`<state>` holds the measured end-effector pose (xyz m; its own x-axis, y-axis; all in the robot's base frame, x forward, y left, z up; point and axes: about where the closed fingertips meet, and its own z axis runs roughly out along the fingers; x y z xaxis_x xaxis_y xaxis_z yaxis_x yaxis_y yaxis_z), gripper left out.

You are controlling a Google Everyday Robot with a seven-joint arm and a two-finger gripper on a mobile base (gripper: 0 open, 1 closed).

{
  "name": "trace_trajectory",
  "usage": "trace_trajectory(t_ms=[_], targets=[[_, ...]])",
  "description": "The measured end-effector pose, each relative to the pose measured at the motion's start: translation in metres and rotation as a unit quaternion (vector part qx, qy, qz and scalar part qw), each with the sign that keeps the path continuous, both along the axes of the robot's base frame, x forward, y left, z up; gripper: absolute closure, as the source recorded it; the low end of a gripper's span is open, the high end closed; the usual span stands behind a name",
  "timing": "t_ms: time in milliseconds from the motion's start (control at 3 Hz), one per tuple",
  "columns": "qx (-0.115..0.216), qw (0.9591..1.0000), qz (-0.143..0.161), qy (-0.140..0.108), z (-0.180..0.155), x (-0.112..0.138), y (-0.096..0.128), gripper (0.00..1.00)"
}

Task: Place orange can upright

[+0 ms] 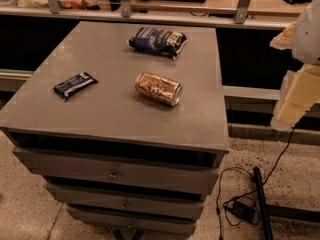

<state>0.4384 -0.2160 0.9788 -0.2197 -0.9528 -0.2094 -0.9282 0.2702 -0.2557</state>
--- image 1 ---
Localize bottom grey drawer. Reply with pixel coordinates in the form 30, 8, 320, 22
67, 206, 196, 235

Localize top grey drawer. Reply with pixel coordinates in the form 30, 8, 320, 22
13, 147, 218, 195

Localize small dark blue snack packet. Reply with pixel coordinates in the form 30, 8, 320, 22
53, 72, 98, 102

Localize black power cable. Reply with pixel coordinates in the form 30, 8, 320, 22
215, 127, 296, 240

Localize metal railing frame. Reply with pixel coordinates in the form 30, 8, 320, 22
0, 0, 308, 29

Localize middle grey drawer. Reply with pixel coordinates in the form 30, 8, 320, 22
46, 183, 204, 221

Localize black power adapter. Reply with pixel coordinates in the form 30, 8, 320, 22
232, 201, 255, 223

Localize dark blue chip bag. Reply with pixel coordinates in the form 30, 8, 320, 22
127, 27, 187, 57

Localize orange soda can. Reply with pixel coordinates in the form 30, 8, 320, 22
135, 73, 183, 107

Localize grey drawer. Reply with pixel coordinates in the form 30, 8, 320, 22
67, 206, 196, 235
13, 147, 218, 195
46, 183, 204, 221

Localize grey drawer cabinet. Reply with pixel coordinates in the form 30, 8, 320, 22
1, 22, 229, 224

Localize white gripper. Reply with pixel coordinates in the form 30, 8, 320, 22
270, 0, 320, 131

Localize black floor bar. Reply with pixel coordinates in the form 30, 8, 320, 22
253, 167, 273, 240

